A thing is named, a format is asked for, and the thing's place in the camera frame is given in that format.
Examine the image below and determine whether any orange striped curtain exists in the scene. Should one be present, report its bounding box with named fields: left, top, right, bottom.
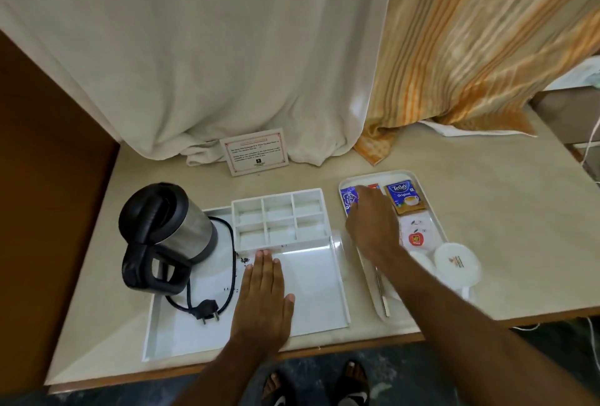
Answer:
left=352, top=0, right=600, bottom=167

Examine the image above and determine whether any white printed notice card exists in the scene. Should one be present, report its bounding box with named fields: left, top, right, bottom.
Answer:
left=220, top=128, right=290, bottom=178

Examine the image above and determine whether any cream curtain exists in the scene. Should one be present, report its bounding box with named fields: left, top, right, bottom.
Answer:
left=0, top=0, right=400, bottom=168

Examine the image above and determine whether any white paper cup with lid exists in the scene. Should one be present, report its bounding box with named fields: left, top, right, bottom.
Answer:
left=433, top=242, right=483, bottom=288

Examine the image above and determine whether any black power cord with plug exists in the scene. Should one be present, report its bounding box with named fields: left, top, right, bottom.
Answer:
left=165, top=216, right=237, bottom=326

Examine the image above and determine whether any person's left hand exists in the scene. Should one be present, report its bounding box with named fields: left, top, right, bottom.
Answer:
left=230, top=249, right=296, bottom=351

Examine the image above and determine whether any person's right forearm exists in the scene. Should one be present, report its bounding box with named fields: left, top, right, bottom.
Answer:
left=373, top=245, right=600, bottom=406

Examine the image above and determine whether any small white oblong tray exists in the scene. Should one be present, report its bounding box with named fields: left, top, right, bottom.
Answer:
left=338, top=170, right=475, bottom=328

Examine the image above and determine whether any white compartment organizer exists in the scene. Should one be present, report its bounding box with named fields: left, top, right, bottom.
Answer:
left=231, top=188, right=333, bottom=252

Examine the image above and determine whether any blue and brown tea packet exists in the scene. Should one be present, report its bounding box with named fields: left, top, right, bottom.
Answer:
left=384, top=180, right=428, bottom=217

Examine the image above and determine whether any steel and black electric kettle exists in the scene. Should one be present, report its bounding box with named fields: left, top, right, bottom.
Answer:
left=118, top=182, right=219, bottom=297

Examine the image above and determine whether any wooden bed frame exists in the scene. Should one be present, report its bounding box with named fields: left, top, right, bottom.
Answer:
left=532, top=86, right=600, bottom=147

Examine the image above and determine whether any person's right hand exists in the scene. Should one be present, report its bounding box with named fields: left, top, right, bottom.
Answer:
left=345, top=185, right=405, bottom=265

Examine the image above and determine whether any white sachet with leaf print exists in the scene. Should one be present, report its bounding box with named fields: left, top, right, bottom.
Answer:
left=399, top=213, right=435, bottom=233

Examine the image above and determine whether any large white tray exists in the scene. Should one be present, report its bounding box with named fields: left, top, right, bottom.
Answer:
left=142, top=206, right=352, bottom=363

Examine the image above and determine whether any person's foot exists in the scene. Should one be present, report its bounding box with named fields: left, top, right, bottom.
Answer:
left=261, top=369, right=297, bottom=406
left=334, top=360, right=372, bottom=406

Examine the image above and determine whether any brown wooden side panel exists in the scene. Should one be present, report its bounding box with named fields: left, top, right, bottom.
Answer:
left=0, top=30, right=121, bottom=396

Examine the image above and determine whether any white sachet with red label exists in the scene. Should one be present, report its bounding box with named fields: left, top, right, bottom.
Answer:
left=401, top=228, right=435, bottom=253

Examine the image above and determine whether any white cloth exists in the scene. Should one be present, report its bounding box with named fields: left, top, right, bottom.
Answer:
left=418, top=119, right=538, bottom=138

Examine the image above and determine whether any person's left foot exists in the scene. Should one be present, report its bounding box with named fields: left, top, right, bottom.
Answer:
left=261, top=369, right=297, bottom=406

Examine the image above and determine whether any person's right foot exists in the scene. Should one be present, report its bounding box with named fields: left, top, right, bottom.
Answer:
left=334, top=360, right=372, bottom=406

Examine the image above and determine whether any blue sachet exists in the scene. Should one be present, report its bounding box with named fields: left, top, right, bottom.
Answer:
left=341, top=187, right=361, bottom=217

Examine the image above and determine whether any person's left forearm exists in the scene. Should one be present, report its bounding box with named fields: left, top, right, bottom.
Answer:
left=172, top=334, right=282, bottom=406

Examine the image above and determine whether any clear glass tumbler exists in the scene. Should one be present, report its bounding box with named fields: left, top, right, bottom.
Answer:
left=330, top=230, right=358, bottom=282

